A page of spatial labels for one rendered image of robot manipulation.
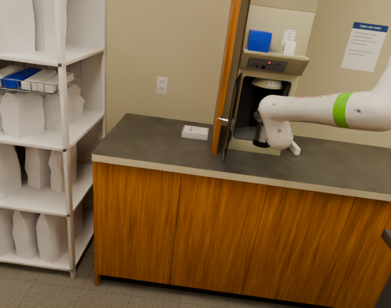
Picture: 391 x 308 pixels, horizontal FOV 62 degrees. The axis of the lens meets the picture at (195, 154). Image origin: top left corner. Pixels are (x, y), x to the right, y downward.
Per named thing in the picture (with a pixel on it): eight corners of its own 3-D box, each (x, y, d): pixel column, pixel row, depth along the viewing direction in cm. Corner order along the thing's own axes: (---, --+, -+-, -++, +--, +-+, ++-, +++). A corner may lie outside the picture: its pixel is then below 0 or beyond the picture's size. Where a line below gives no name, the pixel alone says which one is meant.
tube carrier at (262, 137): (251, 137, 180) (258, 99, 171) (270, 140, 180) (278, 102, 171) (253, 145, 170) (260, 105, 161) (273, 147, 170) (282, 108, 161)
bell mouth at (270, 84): (249, 80, 191) (251, 70, 189) (279, 84, 191) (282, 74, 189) (253, 86, 175) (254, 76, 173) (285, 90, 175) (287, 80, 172)
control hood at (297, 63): (238, 66, 170) (242, 47, 166) (300, 75, 170) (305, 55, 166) (240, 71, 160) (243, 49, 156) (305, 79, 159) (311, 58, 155)
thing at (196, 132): (183, 130, 209) (183, 124, 207) (207, 134, 208) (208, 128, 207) (181, 137, 198) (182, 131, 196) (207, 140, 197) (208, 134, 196)
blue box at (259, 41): (246, 47, 165) (249, 29, 162) (265, 50, 165) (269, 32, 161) (247, 50, 156) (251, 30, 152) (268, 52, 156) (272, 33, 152)
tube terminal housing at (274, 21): (224, 133, 212) (245, 5, 180) (273, 140, 212) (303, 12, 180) (224, 148, 190) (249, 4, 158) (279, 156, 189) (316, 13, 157)
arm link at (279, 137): (271, 157, 134) (298, 150, 132) (264, 130, 130) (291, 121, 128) (267, 144, 147) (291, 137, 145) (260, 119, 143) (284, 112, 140)
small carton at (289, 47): (281, 53, 163) (284, 40, 160) (292, 54, 162) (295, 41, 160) (283, 54, 158) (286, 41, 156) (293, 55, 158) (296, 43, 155)
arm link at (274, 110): (336, 134, 106) (354, 119, 111) (330, 101, 102) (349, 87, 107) (257, 126, 136) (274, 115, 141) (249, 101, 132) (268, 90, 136)
